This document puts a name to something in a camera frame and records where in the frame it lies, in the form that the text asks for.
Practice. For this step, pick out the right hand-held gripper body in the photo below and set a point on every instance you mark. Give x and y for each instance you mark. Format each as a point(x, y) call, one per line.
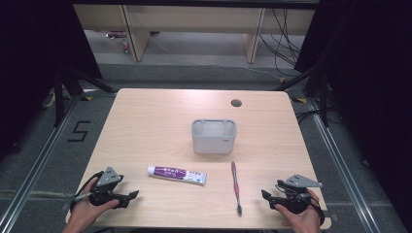
point(296, 195)

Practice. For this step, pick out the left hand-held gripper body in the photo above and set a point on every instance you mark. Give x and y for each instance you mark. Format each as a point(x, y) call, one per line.
point(108, 178)

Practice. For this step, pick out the pink toothbrush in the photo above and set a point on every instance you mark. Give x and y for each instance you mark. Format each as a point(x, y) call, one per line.
point(236, 187)

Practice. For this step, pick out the grey toothbrush holder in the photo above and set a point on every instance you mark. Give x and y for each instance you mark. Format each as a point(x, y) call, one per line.
point(213, 139)

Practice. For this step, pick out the person's right hand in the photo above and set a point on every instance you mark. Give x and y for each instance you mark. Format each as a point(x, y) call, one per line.
point(301, 221)

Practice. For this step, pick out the person's left hand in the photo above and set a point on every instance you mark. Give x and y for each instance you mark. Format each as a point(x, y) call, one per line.
point(85, 210)

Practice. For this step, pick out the grey tape piece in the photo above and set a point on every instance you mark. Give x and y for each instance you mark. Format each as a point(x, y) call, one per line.
point(334, 217)

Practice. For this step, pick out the white and purple toothpaste tube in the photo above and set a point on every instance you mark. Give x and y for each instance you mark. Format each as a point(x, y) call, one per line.
point(176, 174)

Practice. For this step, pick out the black metal stand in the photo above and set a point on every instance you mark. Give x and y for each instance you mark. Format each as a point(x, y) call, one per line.
point(59, 97)
point(324, 97)

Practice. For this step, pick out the yellow tape marker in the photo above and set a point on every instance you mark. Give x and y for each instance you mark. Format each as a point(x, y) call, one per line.
point(302, 100)

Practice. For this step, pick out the small bottle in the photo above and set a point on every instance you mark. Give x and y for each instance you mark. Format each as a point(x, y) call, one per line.
point(125, 47)

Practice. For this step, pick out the black curtain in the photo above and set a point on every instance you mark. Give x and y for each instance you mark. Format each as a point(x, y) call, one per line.
point(32, 64)
point(372, 81)

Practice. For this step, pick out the aluminium floor rail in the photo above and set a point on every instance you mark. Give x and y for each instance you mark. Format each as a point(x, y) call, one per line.
point(35, 165)
point(343, 171)

